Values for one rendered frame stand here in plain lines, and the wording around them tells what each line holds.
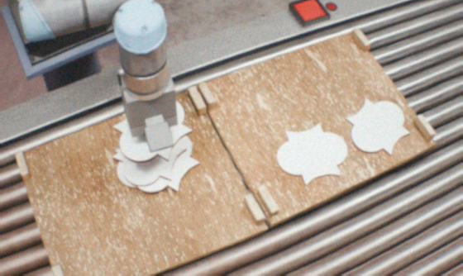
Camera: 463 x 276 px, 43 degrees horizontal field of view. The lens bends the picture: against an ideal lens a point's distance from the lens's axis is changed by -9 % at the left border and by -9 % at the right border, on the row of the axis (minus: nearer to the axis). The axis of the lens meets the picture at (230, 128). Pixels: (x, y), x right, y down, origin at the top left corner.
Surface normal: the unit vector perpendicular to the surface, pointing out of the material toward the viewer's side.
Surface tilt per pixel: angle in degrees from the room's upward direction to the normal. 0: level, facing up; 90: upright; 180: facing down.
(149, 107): 90
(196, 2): 0
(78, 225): 0
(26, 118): 0
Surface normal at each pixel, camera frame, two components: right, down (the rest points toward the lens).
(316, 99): 0.03, -0.55
